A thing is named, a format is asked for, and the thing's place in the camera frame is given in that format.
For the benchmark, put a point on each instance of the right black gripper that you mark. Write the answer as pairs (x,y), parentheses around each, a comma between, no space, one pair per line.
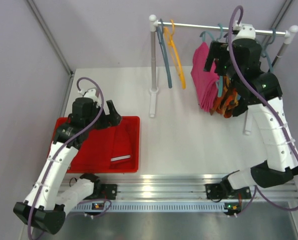
(222,49)

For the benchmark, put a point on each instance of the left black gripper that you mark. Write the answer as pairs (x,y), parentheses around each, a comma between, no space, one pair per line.
(114,118)

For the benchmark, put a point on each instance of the red trousers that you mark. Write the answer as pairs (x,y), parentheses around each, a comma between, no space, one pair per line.
(108,147)

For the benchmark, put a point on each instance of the teal hanger of pink trousers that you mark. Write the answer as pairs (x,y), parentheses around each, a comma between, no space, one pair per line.
(219,82)

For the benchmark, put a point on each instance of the pink trousers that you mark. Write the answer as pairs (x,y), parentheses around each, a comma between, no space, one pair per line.
(204,81)

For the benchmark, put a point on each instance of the orange plastic hanger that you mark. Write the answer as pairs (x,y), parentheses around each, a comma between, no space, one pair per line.
(174,53)

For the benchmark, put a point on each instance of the teal hanger of newspaper trousers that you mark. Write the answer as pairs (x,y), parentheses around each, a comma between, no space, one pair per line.
(160,31)

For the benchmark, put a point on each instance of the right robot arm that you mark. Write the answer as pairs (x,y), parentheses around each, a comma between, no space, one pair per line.
(261,95)

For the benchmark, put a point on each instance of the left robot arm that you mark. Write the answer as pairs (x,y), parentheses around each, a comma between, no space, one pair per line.
(45,208)

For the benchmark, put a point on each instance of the orange camouflage trousers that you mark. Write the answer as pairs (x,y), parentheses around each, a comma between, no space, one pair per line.
(225,104)

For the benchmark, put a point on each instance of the black trousers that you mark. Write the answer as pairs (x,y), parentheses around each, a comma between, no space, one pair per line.
(241,108)

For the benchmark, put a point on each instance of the red plastic tray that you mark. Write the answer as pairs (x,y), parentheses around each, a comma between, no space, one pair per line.
(128,145)

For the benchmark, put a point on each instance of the white metal clothes rack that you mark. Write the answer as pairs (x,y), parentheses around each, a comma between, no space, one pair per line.
(154,22)

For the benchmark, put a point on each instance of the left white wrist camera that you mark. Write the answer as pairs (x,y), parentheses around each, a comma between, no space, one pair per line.
(89,95)

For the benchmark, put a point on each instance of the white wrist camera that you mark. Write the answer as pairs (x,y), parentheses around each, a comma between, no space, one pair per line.
(89,95)
(245,31)

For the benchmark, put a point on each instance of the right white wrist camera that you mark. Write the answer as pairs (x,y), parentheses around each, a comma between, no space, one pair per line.
(245,31)

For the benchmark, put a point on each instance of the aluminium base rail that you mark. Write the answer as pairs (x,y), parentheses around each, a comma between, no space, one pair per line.
(162,187)

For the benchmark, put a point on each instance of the perforated cable duct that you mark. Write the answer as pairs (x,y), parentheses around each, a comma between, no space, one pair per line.
(160,207)

